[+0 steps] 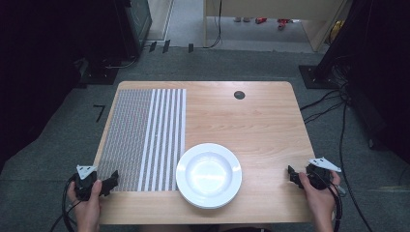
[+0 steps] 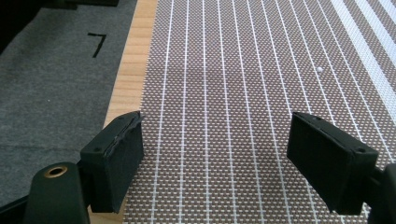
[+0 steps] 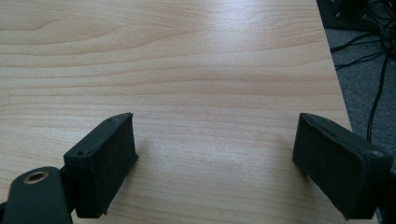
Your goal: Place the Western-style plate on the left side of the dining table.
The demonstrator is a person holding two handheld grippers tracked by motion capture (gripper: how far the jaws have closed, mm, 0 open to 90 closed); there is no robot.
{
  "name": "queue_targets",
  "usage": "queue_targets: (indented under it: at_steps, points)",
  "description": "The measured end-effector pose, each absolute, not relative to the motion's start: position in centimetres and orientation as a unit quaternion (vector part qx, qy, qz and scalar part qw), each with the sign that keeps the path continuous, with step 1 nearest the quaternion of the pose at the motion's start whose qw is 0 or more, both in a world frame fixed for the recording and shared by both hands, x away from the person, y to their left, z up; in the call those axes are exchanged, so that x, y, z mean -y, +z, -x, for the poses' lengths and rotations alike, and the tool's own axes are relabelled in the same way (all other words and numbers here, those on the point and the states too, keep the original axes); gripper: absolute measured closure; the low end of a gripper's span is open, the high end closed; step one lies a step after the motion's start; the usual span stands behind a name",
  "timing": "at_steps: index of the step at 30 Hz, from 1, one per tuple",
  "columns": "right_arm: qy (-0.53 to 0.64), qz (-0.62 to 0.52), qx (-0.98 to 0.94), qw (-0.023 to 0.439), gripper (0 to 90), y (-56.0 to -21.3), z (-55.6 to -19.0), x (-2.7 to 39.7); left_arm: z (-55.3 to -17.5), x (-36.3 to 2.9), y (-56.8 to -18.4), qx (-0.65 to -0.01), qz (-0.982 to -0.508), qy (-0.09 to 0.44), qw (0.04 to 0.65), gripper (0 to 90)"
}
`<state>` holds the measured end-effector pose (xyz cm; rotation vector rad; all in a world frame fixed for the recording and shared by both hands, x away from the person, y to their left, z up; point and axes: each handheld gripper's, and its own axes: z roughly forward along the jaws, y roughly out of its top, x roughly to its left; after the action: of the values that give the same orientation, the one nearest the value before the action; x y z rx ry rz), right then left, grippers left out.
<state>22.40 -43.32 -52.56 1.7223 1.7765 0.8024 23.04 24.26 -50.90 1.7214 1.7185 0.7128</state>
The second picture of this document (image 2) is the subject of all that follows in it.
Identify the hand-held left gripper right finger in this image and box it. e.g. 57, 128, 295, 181
286, 111, 379, 217

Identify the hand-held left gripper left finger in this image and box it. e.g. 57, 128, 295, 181
79, 110, 146, 215

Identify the brown woven striped placemat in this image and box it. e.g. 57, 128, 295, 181
121, 0, 396, 224

